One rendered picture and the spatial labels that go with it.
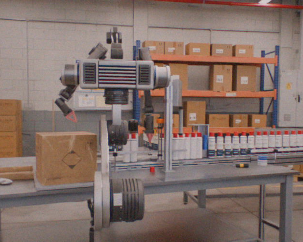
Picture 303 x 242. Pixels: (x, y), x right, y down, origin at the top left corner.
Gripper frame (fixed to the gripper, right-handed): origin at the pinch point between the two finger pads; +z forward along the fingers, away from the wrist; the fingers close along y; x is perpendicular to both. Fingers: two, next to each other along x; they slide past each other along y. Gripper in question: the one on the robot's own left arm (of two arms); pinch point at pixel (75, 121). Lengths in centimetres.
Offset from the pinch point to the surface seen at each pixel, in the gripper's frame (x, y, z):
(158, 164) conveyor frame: -26, -10, 62
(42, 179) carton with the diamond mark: 30, -61, 14
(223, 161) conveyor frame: -68, 1, 97
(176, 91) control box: -67, -21, 28
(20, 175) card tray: 44, -34, 6
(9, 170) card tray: 54, -10, -1
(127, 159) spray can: -10.8, -11.4, 44.1
